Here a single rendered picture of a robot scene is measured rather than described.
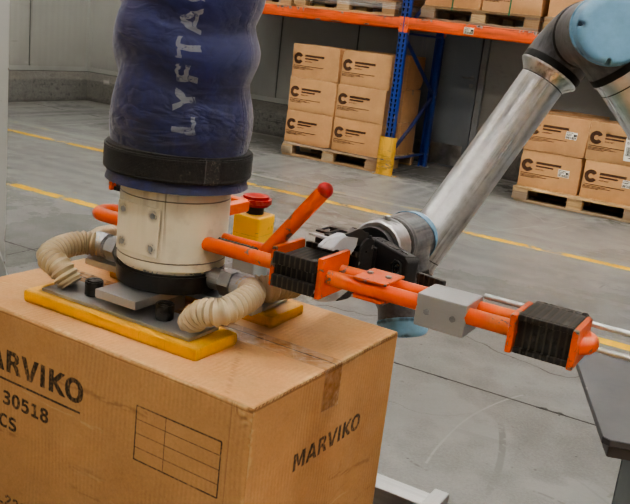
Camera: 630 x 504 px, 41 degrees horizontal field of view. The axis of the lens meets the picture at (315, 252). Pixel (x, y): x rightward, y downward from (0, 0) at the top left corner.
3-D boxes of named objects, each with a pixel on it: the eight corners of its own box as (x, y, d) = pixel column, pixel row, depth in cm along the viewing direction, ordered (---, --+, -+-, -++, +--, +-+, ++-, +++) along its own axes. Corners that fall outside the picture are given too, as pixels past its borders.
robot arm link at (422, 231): (441, 265, 151) (442, 209, 149) (412, 277, 141) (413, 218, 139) (393, 260, 156) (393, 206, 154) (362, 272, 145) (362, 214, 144)
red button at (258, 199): (232, 211, 185) (234, 194, 184) (250, 207, 191) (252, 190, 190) (258, 218, 182) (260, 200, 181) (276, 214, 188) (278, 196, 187)
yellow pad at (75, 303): (22, 300, 132) (23, 270, 130) (70, 287, 140) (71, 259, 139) (195, 363, 116) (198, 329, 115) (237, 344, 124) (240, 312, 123)
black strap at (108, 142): (70, 163, 126) (71, 136, 125) (170, 152, 146) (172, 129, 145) (190, 192, 116) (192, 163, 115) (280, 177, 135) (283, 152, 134)
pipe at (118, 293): (33, 276, 132) (34, 241, 131) (140, 250, 154) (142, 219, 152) (206, 335, 117) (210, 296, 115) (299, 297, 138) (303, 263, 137)
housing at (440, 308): (411, 325, 111) (416, 292, 110) (431, 313, 117) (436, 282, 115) (461, 339, 108) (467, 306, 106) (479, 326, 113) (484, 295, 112)
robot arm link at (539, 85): (558, -5, 160) (353, 284, 169) (580, -14, 148) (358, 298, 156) (606, 31, 161) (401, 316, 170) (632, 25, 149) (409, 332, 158)
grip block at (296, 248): (264, 286, 120) (268, 246, 118) (299, 273, 128) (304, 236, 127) (315, 301, 116) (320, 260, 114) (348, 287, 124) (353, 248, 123)
